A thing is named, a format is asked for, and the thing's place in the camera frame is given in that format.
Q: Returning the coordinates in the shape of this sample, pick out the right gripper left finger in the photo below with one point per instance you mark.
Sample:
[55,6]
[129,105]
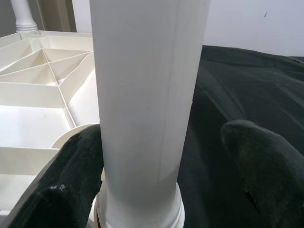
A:
[66,180]

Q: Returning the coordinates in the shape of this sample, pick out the white plastic table leg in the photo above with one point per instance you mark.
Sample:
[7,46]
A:
[147,95]
[23,14]

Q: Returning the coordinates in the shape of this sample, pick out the black table cloth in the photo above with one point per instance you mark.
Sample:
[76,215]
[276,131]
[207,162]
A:
[237,83]

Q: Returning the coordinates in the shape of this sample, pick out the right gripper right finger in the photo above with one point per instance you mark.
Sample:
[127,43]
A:
[268,171]

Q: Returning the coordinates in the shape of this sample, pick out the white plastic table top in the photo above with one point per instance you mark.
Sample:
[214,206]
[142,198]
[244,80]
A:
[28,118]

